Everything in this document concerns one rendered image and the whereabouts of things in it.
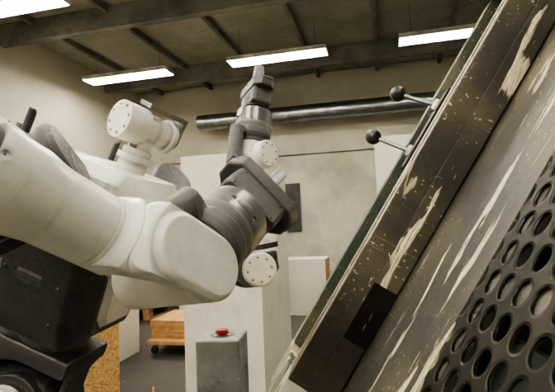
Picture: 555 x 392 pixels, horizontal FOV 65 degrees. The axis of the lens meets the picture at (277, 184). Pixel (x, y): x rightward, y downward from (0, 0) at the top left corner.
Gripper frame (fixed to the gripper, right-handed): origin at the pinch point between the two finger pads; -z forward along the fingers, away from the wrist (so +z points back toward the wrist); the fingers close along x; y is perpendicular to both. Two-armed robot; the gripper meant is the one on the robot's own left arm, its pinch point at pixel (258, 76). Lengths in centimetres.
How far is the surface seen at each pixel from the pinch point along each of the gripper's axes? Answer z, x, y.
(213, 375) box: 74, -29, -7
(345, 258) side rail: 41, -9, -34
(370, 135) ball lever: 16.3, 15.1, -24.1
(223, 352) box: 68, -27, -8
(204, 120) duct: -349, -707, -159
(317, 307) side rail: 54, -16, -30
